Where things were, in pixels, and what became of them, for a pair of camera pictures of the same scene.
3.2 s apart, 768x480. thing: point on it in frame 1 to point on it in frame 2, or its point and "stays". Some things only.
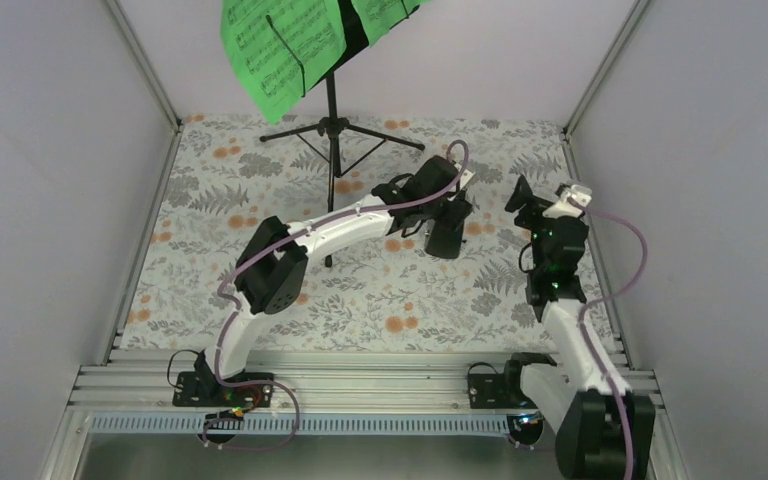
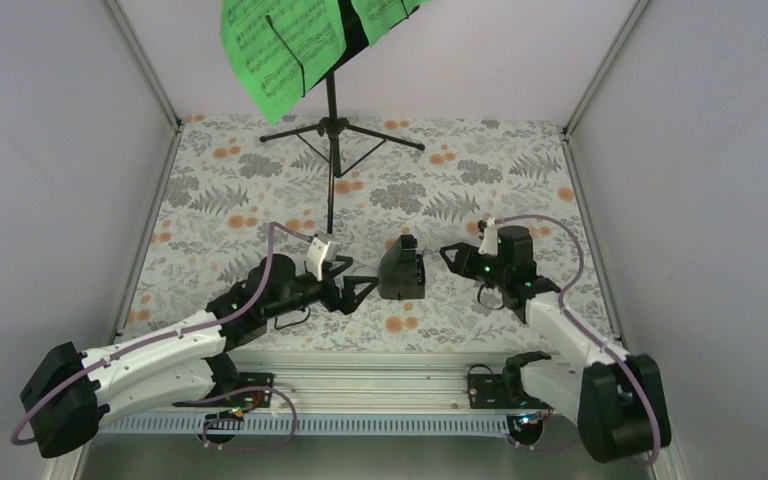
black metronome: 443,238 to 398,271
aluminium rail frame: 311,381 stays
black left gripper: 459,210 to 330,298
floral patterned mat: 374,292 stays
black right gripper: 519,199 to 462,262
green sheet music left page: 279,45 stays
